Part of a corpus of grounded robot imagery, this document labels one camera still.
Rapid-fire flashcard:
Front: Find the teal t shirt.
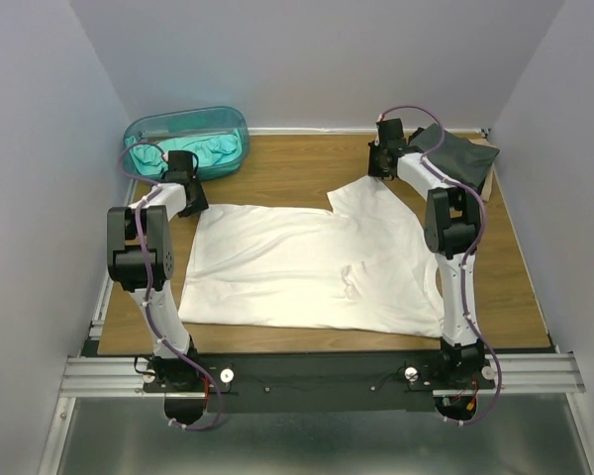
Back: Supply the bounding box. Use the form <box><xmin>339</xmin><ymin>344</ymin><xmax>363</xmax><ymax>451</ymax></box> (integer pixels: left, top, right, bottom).
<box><xmin>123</xmin><ymin>130</ymin><xmax>244</xmax><ymax>181</ymax></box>

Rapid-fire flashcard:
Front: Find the white printed t shirt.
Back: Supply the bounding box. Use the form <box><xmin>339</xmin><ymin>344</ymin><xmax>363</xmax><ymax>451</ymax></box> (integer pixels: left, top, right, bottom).
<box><xmin>178</xmin><ymin>177</ymin><xmax>444</xmax><ymax>337</ymax></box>

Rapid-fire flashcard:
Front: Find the aluminium frame rail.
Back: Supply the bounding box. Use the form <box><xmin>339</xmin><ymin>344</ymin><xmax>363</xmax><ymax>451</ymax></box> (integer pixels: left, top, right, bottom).
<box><xmin>42</xmin><ymin>276</ymin><xmax>590</xmax><ymax>474</ymax></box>

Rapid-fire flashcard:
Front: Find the teal plastic bin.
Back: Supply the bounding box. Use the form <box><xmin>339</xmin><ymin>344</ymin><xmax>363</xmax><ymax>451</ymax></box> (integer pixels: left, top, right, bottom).
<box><xmin>122</xmin><ymin>106</ymin><xmax>249</xmax><ymax>181</ymax></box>

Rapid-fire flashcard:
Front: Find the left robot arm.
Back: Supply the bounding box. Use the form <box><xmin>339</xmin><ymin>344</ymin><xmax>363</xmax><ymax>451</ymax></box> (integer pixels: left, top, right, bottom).
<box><xmin>107</xmin><ymin>150</ymin><xmax>210</xmax><ymax>391</ymax></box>

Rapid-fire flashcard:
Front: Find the folded grey-green t shirt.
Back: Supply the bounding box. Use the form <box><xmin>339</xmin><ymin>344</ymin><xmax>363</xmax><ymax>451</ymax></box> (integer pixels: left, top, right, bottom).
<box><xmin>408</xmin><ymin>124</ymin><xmax>499</xmax><ymax>192</ymax></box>

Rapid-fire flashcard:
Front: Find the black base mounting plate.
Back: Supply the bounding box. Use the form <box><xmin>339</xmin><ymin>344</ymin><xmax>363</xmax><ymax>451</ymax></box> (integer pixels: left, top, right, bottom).
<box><xmin>141</xmin><ymin>347</ymin><xmax>497</xmax><ymax>428</ymax></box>

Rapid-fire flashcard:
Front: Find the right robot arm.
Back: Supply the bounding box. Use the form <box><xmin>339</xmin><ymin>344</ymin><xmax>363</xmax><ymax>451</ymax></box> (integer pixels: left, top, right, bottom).
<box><xmin>368</xmin><ymin>118</ymin><xmax>486</xmax><ymax>388</ymax></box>

